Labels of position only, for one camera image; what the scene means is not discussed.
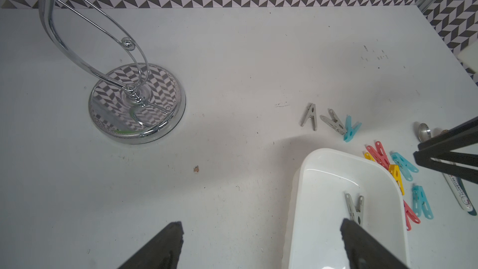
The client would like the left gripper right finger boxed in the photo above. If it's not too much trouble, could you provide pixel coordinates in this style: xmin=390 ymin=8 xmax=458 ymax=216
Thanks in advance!
xmin=340 ymin=219 xmax=407 ymax=269

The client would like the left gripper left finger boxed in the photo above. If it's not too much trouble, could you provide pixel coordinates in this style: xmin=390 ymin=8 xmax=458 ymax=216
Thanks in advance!
xmin=119 ymin=221 xmax=184 ymax=269

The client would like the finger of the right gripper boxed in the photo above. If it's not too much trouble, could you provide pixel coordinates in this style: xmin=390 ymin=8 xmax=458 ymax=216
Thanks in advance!
xmin=413 ymin=118 xmax=478 ymax=184

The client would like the grey clothespin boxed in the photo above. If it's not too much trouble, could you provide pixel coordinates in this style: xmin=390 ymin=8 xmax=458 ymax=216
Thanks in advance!
xmin=320 ymin=108 xmax=347 ymax=136
xmin=345 ymin=193 xmax=365 ymax=226
xmin=300 ymin=103 xmax=317 ymax=132

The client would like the teal clothespin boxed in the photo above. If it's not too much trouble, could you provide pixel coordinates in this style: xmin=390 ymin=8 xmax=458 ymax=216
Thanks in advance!
xmin=344 ymin=115 xmax=362 ymax=143
xmin=391 ymin=152 xmax=419 ymax=182
xmin=412 ymin=185 xmax=434 ymax=220

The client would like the white plastic storage box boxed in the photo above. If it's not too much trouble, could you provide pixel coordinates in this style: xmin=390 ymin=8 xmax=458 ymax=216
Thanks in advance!
xmin=281 ymin=148 xmax=410 ymax=269

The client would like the yellow clothespin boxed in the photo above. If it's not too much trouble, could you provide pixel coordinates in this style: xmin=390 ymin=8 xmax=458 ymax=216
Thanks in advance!
xmin=388 ymin=164 xmax=405 ymax=196
xmin=363 ymin=152 xmax=375 ymax=162

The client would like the teal clothespin bottom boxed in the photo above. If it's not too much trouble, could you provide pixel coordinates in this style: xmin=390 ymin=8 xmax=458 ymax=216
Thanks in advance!
xmin=412 ymin=185 xmax=434 ymax=220

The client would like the red clothespin bottom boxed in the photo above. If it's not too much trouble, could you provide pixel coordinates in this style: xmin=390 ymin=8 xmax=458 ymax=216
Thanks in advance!
xmin=403 ymin=201 xmax=421 ymax=231

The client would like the red clothespin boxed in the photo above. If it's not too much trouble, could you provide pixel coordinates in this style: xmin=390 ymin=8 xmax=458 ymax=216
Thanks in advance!
xmin=403 ymin=201 xmax=421 ymax=231
xmin=366 ymin=141 xmax=390 ymax=170

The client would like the teal clothespin top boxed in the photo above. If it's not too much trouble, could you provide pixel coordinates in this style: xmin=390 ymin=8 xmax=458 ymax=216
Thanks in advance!
xmin=344 ymin=115 xmax=362 ymax=143

